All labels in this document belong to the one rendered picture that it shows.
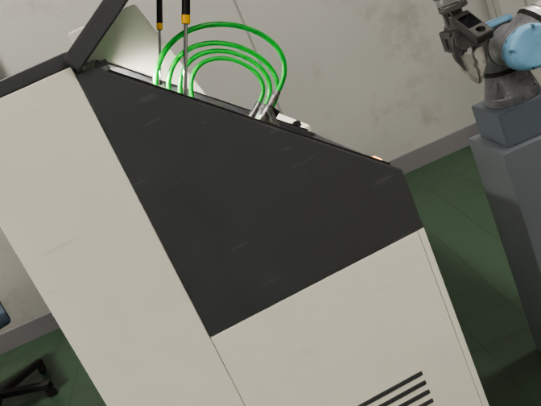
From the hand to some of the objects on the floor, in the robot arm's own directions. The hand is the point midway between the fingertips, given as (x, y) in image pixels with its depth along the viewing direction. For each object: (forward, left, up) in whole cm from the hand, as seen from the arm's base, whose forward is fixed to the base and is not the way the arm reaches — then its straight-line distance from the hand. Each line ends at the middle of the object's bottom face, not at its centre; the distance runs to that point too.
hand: (479, 78), depth 170 cm
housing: (+110, -44, -103) cm, 158 cm away
